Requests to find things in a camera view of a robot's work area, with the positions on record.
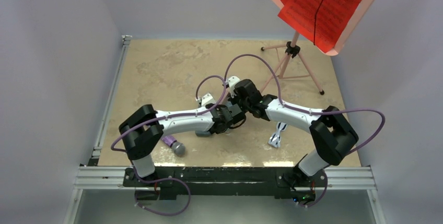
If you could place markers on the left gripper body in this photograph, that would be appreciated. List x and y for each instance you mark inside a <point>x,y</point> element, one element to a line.
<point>226,126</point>

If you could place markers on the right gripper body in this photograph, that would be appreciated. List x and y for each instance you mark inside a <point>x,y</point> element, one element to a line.
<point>245,104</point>

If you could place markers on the teal glasses case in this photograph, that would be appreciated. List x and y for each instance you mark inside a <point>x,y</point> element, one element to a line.
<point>203,133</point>

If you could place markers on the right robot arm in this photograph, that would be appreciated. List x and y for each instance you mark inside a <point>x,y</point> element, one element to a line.
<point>332,134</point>

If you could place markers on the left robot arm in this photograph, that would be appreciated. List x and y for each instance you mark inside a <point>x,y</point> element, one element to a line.
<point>144,128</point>

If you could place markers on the white folded glasses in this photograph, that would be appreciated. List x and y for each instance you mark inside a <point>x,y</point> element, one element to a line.
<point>275,139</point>

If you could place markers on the purple microphone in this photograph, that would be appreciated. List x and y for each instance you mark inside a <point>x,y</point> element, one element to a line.
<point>177,147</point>

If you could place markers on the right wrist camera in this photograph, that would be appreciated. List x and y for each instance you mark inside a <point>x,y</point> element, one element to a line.
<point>231,82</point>

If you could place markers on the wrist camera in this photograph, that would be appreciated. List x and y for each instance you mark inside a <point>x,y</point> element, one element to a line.
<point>206,100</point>
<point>231,82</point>

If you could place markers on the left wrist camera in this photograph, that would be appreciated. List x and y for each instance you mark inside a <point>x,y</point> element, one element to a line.
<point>206,100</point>

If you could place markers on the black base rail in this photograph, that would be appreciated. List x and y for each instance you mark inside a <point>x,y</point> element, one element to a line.
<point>280,182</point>

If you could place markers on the aluminium frame rail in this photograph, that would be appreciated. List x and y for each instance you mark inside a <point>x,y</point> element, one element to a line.
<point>232,129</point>

